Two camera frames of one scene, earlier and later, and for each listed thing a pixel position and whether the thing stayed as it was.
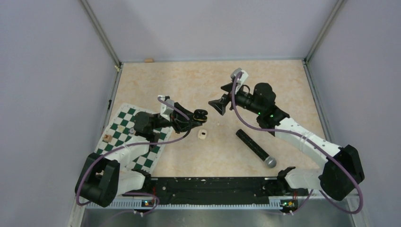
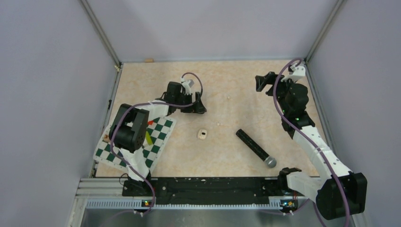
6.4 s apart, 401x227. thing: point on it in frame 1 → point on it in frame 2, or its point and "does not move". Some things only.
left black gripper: x=180 y=123 → x=197 y=107
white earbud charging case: x=202 y=134 does not move
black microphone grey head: x=269 y=161 does not move
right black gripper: x=220 y=104 → x=269 y=79
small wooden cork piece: x=149 y=60 does not move
